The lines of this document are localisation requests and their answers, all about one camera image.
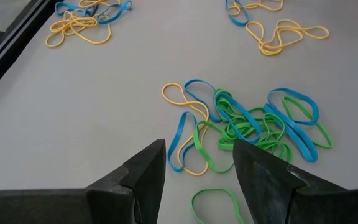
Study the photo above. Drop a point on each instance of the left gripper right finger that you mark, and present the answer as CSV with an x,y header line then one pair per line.
x,y
266,186

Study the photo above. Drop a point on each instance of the grey table mat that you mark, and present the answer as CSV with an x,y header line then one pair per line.
x,y
89,109

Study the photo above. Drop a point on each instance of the blue rubber band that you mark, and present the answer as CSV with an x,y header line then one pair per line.
x,y
64,4
178,132
197,81
239,23
294,132
316,113
244,113
117,14

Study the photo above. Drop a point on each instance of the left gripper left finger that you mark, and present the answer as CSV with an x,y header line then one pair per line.
x,y
141,193

